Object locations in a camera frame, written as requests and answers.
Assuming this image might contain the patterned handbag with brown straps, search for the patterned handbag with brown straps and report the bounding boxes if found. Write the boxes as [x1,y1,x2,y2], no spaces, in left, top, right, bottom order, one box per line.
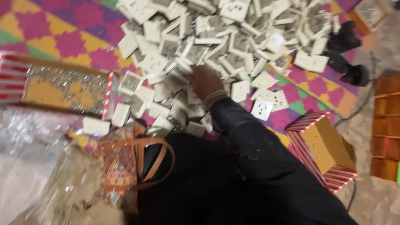
[95,123,176,215]

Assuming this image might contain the colourful patterned floor mat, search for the colourful patterned floor mat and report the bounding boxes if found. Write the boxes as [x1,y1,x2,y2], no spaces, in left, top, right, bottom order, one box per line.
[0,0,374,158]

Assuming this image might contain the open striped cardboard box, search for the open striped cardboard box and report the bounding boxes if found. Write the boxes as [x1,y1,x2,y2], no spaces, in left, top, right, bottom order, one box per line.
[0,51,119,121]

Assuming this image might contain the small striped cardboard box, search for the small striped cardboard box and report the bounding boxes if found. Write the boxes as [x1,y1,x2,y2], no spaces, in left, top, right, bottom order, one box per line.
[285,111,359,194]

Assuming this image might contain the white wrist bangles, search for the white wrist bangles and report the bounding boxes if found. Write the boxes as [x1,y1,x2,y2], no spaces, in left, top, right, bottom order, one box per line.
[203,90,229,103]

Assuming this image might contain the pile of white socket plates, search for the pile of white socket plates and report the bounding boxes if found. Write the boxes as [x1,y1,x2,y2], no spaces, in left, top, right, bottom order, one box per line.
[82,0,342,139]

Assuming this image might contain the person's right hand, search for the person's right hand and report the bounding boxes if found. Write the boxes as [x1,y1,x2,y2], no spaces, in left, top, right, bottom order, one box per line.
[190,64,231,110]

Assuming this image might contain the clear plastic sheet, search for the clear plastic sheet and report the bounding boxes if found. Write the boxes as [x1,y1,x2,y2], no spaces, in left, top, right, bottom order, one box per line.
[0,106,105,225]

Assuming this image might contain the person's black clothing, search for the person's black clothing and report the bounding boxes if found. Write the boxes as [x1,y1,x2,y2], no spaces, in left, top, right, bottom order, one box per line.
[130,131,250,225]

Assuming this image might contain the black shoe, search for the black shoe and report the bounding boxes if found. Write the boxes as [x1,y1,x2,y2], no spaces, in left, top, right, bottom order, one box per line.
[326,20,362,54]
[321,50,370,88]

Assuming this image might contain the black cable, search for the black cable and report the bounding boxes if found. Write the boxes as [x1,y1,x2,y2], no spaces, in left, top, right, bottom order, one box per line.
[332,53,377,129]

